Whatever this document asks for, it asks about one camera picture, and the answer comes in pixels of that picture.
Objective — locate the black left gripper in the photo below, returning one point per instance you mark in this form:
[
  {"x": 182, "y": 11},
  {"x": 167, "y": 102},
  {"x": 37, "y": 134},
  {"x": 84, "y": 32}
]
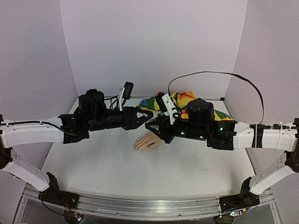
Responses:
[{"x": 131, "y": 121}]

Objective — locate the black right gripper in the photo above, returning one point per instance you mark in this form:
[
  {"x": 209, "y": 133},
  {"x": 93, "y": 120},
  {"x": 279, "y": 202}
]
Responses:
[{"x": 168, "y": 132}]

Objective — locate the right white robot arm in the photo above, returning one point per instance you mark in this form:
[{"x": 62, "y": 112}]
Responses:
[{"x": 276, "y": 136}]

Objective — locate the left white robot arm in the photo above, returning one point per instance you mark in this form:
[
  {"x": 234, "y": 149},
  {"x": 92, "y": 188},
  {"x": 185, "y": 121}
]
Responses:
[{"x": 13, "y": 133}]

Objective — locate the mannequin hand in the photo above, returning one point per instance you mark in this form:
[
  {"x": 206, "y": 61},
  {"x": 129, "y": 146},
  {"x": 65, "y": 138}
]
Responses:
[{"x": 148, "y": 141}]

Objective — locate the colourful rainbow jacket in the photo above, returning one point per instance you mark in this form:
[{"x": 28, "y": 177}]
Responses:
[{"x": 181, "y": 100}]

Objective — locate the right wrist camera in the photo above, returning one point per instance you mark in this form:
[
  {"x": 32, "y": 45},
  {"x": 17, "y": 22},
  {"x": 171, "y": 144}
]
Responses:
[{"x": 167, "y": 106}]

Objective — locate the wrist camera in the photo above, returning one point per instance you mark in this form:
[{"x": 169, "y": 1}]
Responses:
[
  {"x": 167, "y": 106},
  {"x": 125, "y": 94}
]

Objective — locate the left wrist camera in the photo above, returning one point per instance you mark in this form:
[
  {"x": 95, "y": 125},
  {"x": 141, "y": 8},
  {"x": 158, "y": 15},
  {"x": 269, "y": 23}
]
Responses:
[{"x": 125, "y": 94}]

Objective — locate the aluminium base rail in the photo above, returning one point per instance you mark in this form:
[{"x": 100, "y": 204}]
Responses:
[{"x": 99, "y": 208}]

